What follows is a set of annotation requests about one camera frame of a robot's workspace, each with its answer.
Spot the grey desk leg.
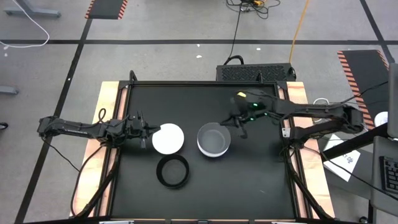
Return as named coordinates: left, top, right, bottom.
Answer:
left=4, top=0, right=62, bottom=18

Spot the grey translucent bowl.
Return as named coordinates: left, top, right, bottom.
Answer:
left=197, top=122, right=232, bottom=156

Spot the black keyboard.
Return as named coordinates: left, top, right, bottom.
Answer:
left=379, top=155, right=398, bottom=195

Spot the white roll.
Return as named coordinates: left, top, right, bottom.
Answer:
left=374, top=111, right=389, bottom=128

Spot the black computer cable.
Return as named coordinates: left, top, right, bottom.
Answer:
left=223, top=0, right=245, bottom=66

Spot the tangled black cable bundle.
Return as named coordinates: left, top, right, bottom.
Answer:
left=226, top=0, right=282, bottom=20

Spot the yellow floor cable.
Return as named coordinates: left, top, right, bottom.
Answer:
left=289, top=0, right=312, bottom=64

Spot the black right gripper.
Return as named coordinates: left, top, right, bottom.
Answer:
left=220, top=91, right=272, bottom=140

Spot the black hazard-striped floor mat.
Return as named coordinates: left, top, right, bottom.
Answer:
left=85, top=0, right=129, bottom=21
left=336, top=49, right=390, bottom=131

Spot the black bowl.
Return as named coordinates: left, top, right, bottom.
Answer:
left=155, top=153, right=190, bottom=189

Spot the black computer case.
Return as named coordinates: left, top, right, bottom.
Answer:
left=215, top=63, right=297, bottom=83

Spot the wooden table board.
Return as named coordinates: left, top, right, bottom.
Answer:
left=278, top=81, right=336, bottom=218
left=68, top=80, right=129, bottom=218

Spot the black table frame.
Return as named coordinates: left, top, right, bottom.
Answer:
left=70, top=70, right=336, bottom=224

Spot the white paper sheet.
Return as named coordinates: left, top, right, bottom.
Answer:
left=322, top=133, right=361, bottom=183

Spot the grey furniture foot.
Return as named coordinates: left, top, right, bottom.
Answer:
left=0, top=86, right=20, bottom=96

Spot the grey monitor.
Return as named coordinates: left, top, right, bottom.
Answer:
left=387, top=62, right=398, bottom=139

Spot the white floor cable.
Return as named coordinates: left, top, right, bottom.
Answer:
left=0, top=0, right=50, bottom=50

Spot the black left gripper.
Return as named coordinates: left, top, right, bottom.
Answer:
left=124, top=111, right=162, bottom=149

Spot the grey desk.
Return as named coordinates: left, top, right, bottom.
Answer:
left=369, top=136, right=398, bottom=215

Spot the black stand bar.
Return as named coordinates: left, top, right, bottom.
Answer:
left=320, top=123, right=389, bottom=161

